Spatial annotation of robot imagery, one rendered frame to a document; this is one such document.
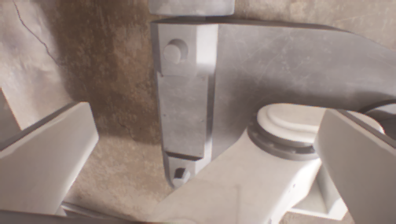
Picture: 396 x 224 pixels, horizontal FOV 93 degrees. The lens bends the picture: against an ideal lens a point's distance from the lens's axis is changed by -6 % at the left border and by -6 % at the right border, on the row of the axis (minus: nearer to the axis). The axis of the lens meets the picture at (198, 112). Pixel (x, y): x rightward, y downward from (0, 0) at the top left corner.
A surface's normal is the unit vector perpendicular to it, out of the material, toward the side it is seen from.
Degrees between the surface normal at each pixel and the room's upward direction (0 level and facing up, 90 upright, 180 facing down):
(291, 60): 0
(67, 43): 0
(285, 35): 0
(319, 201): 90
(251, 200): 90
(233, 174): 90
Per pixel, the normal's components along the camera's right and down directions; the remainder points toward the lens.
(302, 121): 0.01, -0.87
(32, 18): -0.23, 0.47
